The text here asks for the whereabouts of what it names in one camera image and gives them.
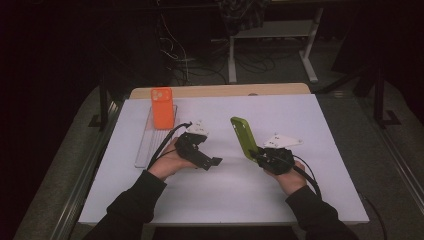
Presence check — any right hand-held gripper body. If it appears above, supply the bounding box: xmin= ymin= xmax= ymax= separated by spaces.
xmin=258 ymin=133 xmax=304 ymax=176

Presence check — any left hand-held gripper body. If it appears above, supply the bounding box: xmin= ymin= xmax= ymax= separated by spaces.
xmin=174 ymin=120 xmax=210 ymax=168

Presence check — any green cartoon phone case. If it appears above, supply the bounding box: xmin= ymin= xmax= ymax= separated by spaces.
xmin=230 ymin=116 xmax=261 ymax=163

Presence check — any clear plastic tray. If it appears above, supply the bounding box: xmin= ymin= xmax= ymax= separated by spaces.
xmin=134 ymin=104 xmax=179 ymax=169

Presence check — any orange phone case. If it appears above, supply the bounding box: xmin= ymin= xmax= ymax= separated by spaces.
xmin=150 ymin=87 xmax=175 ymax=131

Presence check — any person's right hand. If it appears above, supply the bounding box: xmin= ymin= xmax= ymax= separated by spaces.
xmin=264 ymin=160 xmax=308 ymax=196

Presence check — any person's left hand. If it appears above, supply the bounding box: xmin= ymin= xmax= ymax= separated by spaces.
xmin=148 ymin=137 xmax=198 ymax=182

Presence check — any black metal stand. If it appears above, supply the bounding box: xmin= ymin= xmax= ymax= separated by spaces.
xmin=319 ymin=61 xmax=402 ymax=130
xmin=87 ymin=74 xmax=117 ymax=132

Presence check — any dark cloth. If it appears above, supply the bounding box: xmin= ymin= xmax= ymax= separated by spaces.
xmin=215 ymin=0 xmax=272 ymax=36

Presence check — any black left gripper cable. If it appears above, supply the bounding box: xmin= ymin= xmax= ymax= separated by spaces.
xmin=146 ymin=121 xmax=193 ymax=171

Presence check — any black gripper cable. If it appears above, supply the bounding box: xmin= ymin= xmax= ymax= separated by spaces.
xmin=292 ymin=154 xmax=323 ymax=200
xmin=146 ymin=121 xmax=193 ymax=171

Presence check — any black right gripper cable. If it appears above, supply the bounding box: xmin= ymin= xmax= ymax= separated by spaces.
xmin=292 ymin=154 xmax=323 ymax=200

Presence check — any tangle of floor cables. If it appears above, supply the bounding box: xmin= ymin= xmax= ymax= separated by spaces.
xmin=155 ymin=6 xmax=231 ymax=85

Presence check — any black floor cable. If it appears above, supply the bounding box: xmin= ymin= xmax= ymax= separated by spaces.
xmin=361 ymin=194 xmax=390 ymax=240

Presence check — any white metal shelf frame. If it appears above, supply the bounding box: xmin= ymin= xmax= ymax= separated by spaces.
xmin=227 ymin=7 xmax=325 ymax=85

